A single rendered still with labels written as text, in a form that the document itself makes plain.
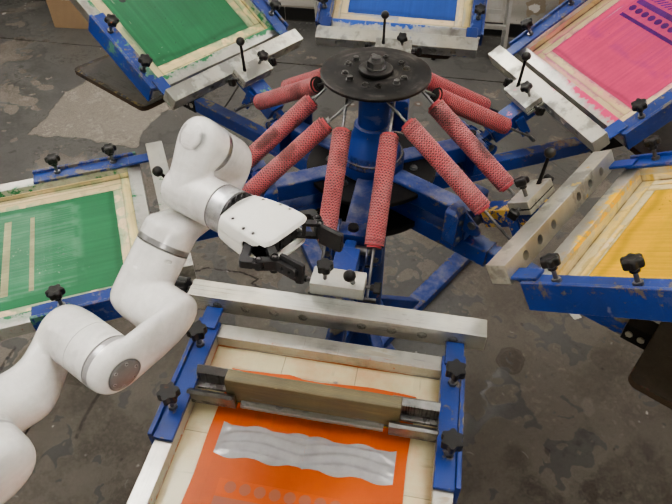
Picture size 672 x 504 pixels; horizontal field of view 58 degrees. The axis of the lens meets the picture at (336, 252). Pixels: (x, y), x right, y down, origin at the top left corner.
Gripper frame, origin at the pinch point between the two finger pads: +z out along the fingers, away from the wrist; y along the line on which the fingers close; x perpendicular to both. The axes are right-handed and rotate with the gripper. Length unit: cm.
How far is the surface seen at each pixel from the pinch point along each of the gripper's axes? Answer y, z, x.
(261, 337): -18, -25, -47
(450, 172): -73, -10, -22
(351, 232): -54, -25, -37
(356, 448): -10, 7, -51
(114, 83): -81, -152, -43
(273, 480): 4, -3, -54
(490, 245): -83, 2, -44
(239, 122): -91, -97, -44
